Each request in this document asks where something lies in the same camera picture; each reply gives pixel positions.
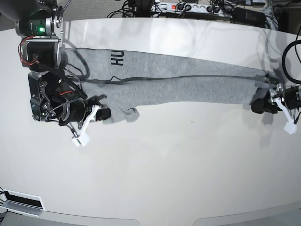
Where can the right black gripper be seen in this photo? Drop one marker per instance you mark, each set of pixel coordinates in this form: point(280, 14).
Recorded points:
point(79, 110)

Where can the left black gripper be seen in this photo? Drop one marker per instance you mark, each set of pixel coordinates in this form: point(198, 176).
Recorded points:
point(274, 100)

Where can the grey t-shirt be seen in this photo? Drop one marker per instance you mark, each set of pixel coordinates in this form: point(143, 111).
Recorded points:
point(132, 79)

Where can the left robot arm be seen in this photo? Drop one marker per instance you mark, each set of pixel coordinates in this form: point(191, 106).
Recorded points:
point(297, 97)

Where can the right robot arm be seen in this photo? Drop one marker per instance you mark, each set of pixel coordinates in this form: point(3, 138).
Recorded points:
point(55, 96)

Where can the black power adapter brick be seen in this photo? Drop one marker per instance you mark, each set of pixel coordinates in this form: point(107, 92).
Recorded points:
point(249, 17)

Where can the white power strip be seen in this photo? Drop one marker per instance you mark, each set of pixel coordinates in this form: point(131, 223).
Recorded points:
point(192, 8)

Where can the white slotted table bracket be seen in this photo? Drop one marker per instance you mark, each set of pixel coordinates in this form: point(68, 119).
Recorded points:
point(21, 203)

